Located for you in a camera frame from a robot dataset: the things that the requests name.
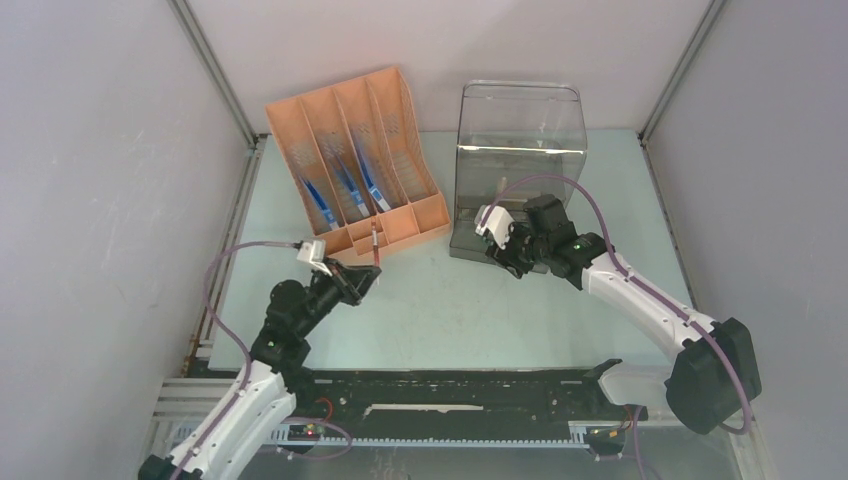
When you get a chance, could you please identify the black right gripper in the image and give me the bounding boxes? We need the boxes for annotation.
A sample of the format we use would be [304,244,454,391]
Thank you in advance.
[484,217,550,281]

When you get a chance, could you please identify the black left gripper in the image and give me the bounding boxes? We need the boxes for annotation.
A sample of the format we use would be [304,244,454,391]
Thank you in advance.
[296,257,381,338]

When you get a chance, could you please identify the blue folder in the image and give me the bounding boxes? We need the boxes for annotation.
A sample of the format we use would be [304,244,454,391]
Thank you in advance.
[333,156,370,218]
[353,137,392,213]
[299,176,340,230]

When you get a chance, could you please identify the grey transparent drawer unit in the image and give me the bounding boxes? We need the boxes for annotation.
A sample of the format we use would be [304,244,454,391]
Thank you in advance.
[449,80,588,262]

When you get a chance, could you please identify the red pen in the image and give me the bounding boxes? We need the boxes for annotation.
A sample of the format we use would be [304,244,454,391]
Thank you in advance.
[371,218,380,267]

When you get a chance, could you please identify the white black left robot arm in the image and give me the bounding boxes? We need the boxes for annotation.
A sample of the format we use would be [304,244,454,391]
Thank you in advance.
[138,258,382,479]

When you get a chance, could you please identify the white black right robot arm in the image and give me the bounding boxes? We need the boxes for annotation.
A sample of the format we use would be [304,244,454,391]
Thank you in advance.
[475,194,762,435]

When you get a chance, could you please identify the orange plastic desk organizer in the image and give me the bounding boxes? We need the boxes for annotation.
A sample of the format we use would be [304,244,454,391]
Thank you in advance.
[265,66,451,264]

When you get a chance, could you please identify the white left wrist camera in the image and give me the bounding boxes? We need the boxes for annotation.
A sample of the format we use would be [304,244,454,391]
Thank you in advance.
[296,239,333,277]

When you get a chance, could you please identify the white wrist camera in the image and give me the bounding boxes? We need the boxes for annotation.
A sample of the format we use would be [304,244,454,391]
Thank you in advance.
[296,239,333,277]
[474,205,514,250]

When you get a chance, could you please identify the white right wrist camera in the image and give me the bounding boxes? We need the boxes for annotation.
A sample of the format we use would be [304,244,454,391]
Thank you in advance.
[474,205,514,250]

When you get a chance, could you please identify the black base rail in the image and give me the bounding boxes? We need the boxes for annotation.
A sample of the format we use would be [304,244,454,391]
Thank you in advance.
[269,360,648,453]

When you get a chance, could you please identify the aluminium frame post left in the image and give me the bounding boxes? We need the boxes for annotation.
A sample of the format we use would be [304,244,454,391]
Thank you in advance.
[167,0,259,149]

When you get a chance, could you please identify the aluminium frame post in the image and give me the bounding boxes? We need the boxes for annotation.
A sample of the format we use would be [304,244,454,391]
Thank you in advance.
[639,0,730,147]
[167,0,259,149]

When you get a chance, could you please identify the aluminium frame post right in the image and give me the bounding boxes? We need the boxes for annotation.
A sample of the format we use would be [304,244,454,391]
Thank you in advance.
[639,0,730,147]

